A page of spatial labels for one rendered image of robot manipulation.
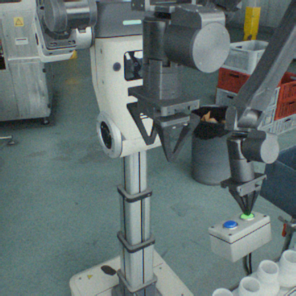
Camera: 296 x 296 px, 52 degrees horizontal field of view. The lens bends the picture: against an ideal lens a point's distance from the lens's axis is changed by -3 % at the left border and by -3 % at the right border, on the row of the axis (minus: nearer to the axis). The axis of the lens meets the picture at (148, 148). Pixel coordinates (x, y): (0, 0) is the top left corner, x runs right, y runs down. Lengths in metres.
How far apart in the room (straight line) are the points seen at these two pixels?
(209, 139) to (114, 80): 1.81
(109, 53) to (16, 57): 3.17
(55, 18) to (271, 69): 0.48
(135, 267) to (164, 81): 1.07
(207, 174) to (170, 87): 2.41
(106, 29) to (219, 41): 0.60
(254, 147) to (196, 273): 1.53
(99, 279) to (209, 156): 1.45
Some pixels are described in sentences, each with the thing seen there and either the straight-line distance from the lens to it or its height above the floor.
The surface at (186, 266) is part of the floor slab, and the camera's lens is 2.17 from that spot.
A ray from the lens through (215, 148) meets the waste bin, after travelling 2.67.
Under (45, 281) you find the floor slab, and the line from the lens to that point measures 2.18.
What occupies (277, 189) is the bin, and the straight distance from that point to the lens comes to 1.51.
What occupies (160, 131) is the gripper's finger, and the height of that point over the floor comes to 1.45.
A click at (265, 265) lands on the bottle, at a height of 1.15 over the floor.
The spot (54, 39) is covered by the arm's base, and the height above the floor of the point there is 1.51.
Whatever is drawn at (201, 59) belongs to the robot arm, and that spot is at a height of 1.56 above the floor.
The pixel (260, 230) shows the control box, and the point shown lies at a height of 1.10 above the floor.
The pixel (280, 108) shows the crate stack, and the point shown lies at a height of 0.36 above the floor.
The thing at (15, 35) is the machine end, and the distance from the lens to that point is 3.97.
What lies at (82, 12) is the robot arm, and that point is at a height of 1.58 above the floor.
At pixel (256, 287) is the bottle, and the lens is 0.64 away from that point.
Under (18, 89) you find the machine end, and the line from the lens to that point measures 4.11.
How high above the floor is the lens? 1.63
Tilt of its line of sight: 28 degrees down
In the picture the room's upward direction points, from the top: straight up
